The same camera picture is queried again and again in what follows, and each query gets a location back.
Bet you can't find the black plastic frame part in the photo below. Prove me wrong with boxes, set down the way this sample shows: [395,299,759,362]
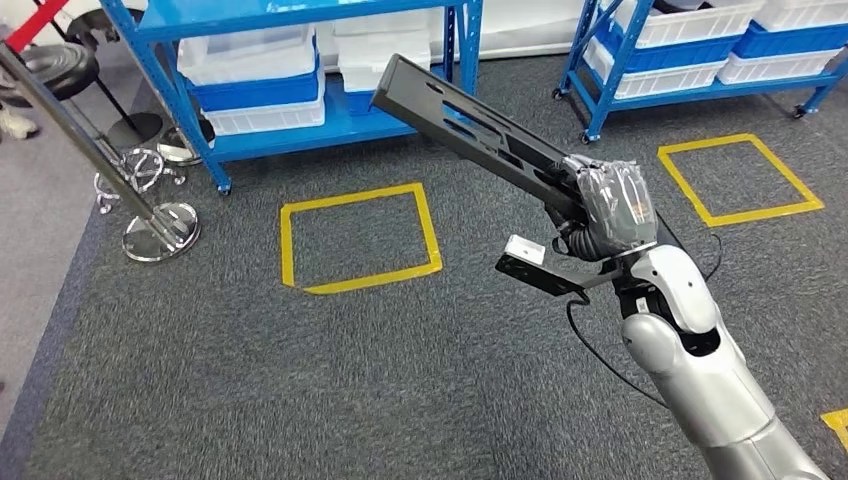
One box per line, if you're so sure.
[369,54,689,256]

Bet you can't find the blue wheeled shelf rack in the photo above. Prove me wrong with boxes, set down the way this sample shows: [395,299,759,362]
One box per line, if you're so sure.
[553,0,848,145]

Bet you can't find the blue metal shelf rack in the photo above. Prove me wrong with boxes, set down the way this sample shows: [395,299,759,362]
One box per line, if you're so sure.
[99,0,485,195]

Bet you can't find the yellow floor tape square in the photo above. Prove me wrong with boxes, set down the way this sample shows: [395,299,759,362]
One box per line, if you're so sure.
[657,133,826,229]
[279,182,444,296]

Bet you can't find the black stool chrome base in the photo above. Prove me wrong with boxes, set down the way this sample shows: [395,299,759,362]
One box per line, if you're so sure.
[11,42,188,215]

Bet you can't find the person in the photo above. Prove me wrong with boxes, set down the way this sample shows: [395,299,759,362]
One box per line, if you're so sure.
[0,99,41,142]

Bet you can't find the red barrier belt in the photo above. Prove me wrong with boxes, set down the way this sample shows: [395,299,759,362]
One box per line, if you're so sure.
[5,0,72,53]

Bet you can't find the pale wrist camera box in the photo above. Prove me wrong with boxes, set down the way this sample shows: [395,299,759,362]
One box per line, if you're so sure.
[503,235,547,266]

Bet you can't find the black camera bracket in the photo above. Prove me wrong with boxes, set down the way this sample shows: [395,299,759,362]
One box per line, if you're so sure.
[494,251,624,297]

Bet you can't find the black camera cable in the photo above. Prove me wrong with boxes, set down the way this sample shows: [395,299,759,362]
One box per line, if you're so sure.
[564,291,670,410]

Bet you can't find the chrome stanchion post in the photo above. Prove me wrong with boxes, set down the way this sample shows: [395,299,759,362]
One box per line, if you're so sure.
[0,40,201,264]

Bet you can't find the black-topped stanchion post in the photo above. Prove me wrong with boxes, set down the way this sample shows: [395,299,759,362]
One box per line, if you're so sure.
[157,117,217,167]

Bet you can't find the thin black cable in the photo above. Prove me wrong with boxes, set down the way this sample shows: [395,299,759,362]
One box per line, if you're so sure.
[702,233,725,283]

